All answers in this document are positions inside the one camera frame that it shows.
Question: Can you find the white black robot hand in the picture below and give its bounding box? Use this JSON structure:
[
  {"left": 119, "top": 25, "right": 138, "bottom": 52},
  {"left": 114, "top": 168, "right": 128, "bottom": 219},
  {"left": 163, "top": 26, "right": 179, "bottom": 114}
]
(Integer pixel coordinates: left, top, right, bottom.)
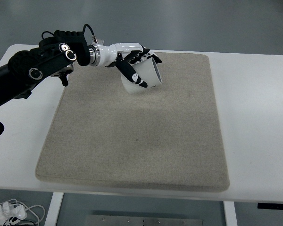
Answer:
[{"left": 88, "top": 43, "right": 162, "bottom": 88}]

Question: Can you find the white cup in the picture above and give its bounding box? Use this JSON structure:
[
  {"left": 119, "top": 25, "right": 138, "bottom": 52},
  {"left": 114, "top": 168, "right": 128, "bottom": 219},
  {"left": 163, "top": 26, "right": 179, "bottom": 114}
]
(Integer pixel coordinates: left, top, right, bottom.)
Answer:
[{"left": 121, "top": 58, "right": 162, "bottom": 94}]

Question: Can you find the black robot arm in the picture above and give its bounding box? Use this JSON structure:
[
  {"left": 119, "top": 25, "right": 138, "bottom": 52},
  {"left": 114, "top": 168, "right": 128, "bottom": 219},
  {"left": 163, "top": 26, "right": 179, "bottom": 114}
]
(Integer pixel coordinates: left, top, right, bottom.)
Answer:
[{"left": 0, "top": 30, "right": 162, "bottom": 106}]

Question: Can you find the small grey square object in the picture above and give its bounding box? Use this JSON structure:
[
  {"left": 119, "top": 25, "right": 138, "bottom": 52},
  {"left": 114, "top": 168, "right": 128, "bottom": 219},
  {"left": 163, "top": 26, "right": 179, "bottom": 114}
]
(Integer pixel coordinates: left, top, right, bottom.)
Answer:
[{"left": 98, "top": 39, "right": 104, "bottom": 45}]

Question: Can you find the beige felt mat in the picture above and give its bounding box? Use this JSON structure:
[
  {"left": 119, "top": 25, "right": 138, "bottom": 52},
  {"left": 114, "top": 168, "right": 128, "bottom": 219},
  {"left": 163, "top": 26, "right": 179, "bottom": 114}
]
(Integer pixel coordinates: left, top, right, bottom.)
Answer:
[{"left": 35, "top": 53, "right": 230, "bottom": 192}]

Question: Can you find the metal floor plate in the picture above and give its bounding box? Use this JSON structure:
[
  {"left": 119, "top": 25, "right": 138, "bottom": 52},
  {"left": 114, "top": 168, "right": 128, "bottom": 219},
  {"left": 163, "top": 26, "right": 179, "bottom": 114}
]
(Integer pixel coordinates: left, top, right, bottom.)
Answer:
[{"left": 84, "top": 215, "right": 203, "bottom": 226}]

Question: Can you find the white table leg right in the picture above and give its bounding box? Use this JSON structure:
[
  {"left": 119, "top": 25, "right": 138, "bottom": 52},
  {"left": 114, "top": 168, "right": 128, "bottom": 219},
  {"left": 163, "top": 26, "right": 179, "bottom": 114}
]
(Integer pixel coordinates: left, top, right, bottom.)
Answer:
[{"left": 223, "top": 201, "right": 238, "bottom": 226}]

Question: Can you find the white table leg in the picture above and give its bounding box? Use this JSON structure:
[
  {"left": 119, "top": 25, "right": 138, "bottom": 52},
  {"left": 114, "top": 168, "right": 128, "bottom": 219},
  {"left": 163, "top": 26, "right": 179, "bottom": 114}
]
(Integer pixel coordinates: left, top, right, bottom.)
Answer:
[
  {"left": 44, "top": 192, "right": 64, "bottom": 226},
  {"left": 223, "top": 201, "right": 238, "bottom": 226}
]

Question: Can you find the white table leg left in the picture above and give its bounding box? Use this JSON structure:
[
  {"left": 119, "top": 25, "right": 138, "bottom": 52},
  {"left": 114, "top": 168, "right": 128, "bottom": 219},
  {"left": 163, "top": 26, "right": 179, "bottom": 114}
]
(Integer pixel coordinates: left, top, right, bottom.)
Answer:
[{"left": 44, "top": 192, "right": 64, "bottom": 226}]

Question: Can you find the black table control panel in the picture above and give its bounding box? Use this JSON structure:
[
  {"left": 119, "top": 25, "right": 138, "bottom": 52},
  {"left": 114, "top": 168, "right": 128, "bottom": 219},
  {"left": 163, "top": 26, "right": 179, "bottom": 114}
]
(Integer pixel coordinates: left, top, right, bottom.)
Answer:
[{"left": 257, "top": 203, "right": 283, "bottom": 210}]

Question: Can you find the white power strip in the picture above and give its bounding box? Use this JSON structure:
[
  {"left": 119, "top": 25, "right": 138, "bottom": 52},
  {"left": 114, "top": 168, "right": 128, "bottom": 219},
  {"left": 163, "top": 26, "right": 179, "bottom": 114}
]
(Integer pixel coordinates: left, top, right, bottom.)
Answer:
[{"left": 0, "top": 202, "right": 27, "bottom": 220}]

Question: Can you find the white cables bundle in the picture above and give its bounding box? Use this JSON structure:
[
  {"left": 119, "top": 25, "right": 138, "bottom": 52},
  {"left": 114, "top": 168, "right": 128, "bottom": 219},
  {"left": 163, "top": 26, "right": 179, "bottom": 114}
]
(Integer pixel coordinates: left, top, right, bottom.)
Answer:
[{"left": 0, "top": 199, "right": 47, "bottom": 226}]

